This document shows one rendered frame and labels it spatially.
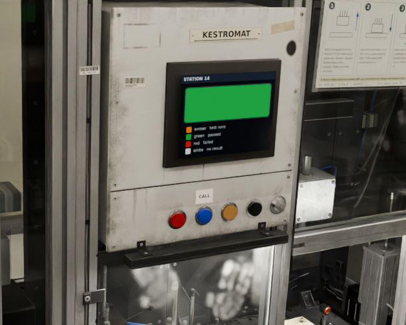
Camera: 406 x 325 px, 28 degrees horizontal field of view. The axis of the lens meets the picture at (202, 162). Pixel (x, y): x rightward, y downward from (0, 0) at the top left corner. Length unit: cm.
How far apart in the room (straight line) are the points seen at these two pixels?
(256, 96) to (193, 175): 20
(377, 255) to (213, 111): 85
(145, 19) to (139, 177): 30
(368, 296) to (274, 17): 97
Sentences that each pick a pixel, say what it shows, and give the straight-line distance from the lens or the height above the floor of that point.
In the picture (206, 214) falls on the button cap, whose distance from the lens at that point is 161.
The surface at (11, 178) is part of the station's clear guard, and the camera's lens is 147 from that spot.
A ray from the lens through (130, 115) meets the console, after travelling 149.
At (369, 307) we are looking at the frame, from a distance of 231.
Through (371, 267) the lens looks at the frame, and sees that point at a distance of 228.
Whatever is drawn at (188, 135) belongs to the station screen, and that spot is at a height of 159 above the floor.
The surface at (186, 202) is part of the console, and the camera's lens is 159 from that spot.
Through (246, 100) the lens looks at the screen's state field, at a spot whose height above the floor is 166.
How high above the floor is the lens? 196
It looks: 16 degrees down
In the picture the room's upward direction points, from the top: 3 degrees clockwise
